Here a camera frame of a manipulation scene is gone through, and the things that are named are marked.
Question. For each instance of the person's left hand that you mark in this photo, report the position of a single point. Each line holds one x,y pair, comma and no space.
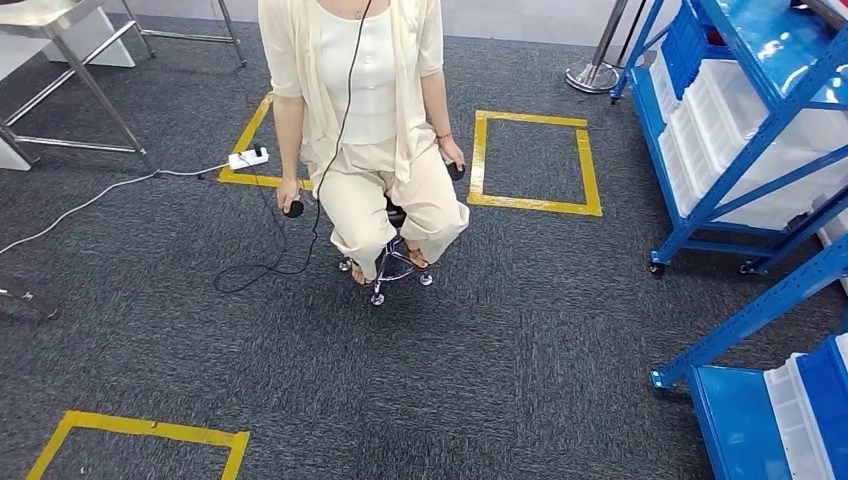
454,151

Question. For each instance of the person's right hand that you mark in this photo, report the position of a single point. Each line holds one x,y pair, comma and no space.
289,192

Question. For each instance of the black round hand controller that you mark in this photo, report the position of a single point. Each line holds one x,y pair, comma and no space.
294,209
456,172

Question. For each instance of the person's left forearm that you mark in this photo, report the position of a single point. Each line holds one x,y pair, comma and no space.
437,106

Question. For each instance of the person's right forearm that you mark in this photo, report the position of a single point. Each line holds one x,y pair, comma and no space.
289,139

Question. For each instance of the white power strip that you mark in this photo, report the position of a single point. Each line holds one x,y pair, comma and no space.
248,159

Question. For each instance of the yellow floor tape outline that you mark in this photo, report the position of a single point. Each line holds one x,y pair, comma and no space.
248,129
146,427

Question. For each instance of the person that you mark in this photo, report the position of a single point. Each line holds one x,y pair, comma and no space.
384,86

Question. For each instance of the chrome wheeled stool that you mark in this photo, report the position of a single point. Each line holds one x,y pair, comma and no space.
394,265

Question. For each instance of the steel table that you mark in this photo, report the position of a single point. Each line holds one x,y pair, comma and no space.
228,33
40,13

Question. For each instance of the white desk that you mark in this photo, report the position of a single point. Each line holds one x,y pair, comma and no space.
99,40

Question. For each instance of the blue plastic crate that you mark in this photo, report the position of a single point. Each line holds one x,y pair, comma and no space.
689,46
828,397

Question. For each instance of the chrome stanchion post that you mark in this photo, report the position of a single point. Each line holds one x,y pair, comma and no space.
593,76

